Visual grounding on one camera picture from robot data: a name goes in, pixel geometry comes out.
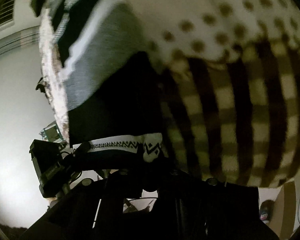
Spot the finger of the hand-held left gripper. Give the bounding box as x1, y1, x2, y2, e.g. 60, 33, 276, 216
65, 141, 93, 161

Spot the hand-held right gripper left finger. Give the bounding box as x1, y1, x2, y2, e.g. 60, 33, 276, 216
25, 164, 156, 240

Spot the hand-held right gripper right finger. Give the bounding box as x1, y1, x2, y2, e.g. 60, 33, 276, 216
150, 166, 261, 240

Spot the striped knit sweater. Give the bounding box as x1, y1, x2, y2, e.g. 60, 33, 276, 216
30, 0, 170, 165

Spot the green storage shelf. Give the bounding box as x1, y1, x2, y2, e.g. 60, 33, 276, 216
41, 121, 65, 141

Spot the cardboard box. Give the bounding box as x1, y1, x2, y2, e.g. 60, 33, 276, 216
269, 179, 298, 238

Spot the floral checked bedspread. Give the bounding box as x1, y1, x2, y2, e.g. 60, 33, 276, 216
39, 0, 300, 188

